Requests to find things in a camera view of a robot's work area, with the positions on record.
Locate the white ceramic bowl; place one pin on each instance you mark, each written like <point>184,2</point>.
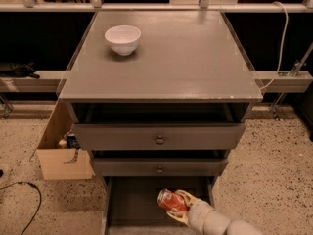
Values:
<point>123,39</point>

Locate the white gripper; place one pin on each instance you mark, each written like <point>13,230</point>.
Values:
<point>197,213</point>

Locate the wooden side box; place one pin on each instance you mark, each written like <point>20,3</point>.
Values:
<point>57,161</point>

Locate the grey top drawer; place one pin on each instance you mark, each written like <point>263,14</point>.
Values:
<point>212,136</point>

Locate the round top drawer knob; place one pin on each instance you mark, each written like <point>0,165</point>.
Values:
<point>160,140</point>

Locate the round drawer knob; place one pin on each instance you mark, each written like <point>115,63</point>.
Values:
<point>160,140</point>
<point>159,170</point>

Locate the round middle drawer knob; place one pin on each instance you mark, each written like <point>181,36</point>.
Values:
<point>159,170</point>

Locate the grey bottom drawer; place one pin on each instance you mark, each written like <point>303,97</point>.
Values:
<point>131,206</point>

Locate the grey middle drawer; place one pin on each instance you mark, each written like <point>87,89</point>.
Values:
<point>148,167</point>

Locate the grey drawer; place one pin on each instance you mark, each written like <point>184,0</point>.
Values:
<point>131,206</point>
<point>148,167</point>
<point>212,136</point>

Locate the grey drawer cabinet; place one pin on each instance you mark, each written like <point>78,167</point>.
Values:
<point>159,99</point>

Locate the black object on rail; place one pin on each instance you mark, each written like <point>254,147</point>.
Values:
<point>18,70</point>

